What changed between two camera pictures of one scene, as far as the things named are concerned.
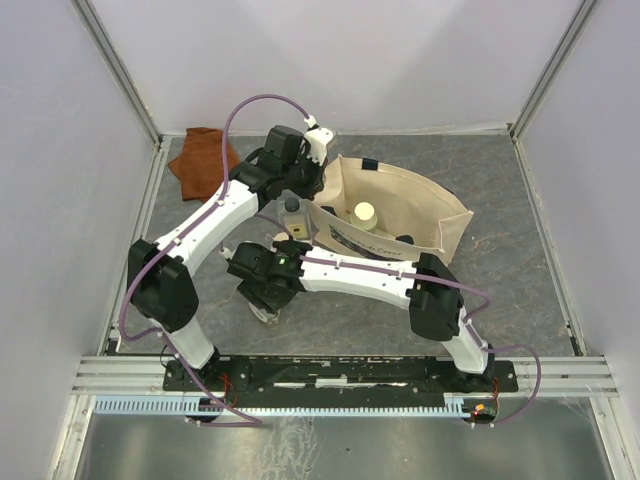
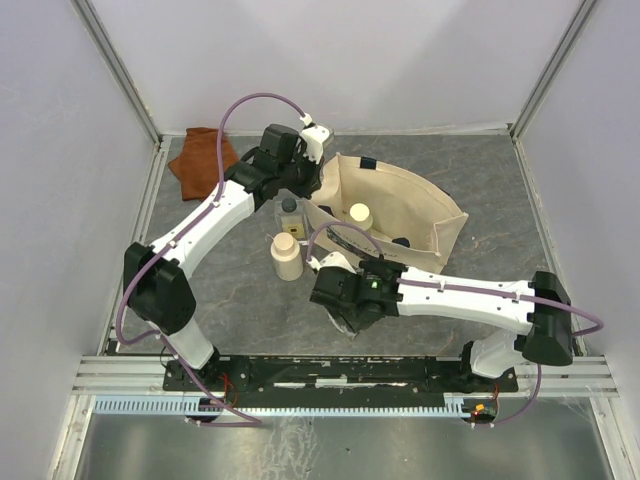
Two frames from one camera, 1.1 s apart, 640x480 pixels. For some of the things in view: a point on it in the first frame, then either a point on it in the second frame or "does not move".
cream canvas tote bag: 372,209 does not move
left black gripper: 316,181 does not move
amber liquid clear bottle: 265,316 → 342,324
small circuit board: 484,411 does not move
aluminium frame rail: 120,375 does not move
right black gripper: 254,294 → 357,323
